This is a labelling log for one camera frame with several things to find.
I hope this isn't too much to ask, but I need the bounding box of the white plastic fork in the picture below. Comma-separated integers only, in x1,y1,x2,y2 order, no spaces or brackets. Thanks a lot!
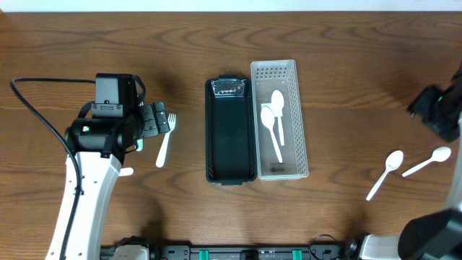
155,113,176,168

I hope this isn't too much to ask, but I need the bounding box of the white plastic spoon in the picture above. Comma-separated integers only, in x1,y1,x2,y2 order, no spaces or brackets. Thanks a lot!
366,150,404,201
401,147,452,177
271,90,285,146
261,106,283,163
119,168,134,177

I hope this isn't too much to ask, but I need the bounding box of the pale green plastic fork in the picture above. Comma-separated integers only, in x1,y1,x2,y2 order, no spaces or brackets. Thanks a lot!
136,139,144,152

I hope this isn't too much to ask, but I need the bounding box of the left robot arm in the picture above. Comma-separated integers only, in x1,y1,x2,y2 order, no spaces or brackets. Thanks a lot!
46,73,170,259

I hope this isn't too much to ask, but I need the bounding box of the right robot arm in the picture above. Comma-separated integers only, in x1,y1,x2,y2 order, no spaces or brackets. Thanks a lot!
344,67,461,259

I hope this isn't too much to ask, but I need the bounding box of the black plastic basket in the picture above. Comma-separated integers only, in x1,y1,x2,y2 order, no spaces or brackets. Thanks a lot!
205,75,257,186

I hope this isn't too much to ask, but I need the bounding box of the clear plastic basket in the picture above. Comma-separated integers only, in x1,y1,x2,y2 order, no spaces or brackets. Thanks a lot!
250,59,309,181

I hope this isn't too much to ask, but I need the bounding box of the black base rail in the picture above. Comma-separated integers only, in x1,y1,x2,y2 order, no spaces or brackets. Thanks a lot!
100,234,362,260

